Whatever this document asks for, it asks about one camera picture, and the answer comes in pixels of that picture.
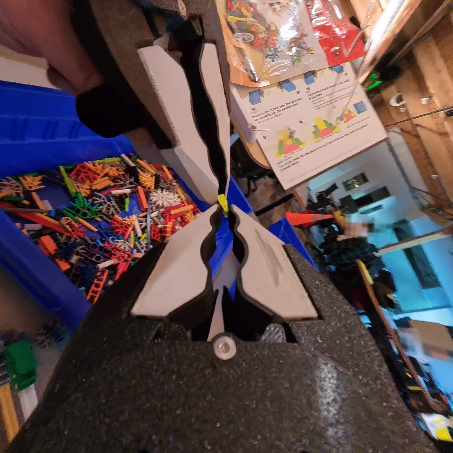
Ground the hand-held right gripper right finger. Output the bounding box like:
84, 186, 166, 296
228, 205, 318, 330

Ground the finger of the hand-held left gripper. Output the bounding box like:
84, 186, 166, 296
137, 44, 223, 205
199, 42, 232, 199

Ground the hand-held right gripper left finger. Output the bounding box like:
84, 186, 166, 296
130, 203, 221, 332

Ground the pile of colourful construction pieces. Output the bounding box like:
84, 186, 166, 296
0, 152, 202, 305

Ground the person's left forearm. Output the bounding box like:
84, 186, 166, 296
0, 0, 92, 76

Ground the person's left hand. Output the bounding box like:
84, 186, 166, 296
46, 60, 105, 98

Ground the white board holder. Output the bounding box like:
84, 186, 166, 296
229, 85, 269, 144

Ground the orange grey striped cone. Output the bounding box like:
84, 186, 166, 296
285, 211, 335, 230

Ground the toy set packaging bag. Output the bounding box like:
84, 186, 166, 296
216, 0, 367, 87

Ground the wooden side table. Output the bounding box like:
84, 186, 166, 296
241, 134, 308, 209

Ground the white instruction board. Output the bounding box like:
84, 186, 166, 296
234, 62, 388, 190

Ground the blue yellow rod model frame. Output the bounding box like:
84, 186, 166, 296
0, 319, 69, 445

